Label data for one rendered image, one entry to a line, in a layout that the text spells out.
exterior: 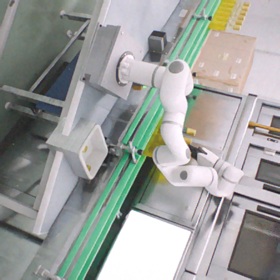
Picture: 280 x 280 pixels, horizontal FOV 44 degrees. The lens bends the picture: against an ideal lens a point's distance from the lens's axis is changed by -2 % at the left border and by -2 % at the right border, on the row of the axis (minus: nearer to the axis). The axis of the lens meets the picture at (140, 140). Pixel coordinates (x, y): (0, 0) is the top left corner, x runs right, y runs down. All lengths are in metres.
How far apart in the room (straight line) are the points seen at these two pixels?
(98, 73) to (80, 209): 0.61
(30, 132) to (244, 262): 1.43
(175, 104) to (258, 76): 5.46
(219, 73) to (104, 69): 4.27
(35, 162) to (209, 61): 4.17
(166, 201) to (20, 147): 0.96
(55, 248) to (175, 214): 0.59
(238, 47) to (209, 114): 4.03
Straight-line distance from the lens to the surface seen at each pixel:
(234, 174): 1.57
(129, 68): 1.49
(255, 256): 1.74
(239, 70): 5.67
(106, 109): 1.74
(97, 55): 1.46
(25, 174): 2.08
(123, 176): 1.66
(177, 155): 1.29
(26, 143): 2.21
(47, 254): 1.58
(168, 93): 1.29
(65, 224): 1.60
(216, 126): 2.06
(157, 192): 1.79
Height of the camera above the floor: 1.51
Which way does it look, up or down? 19 degrees down
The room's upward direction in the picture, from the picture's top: 107 degrees clockwise
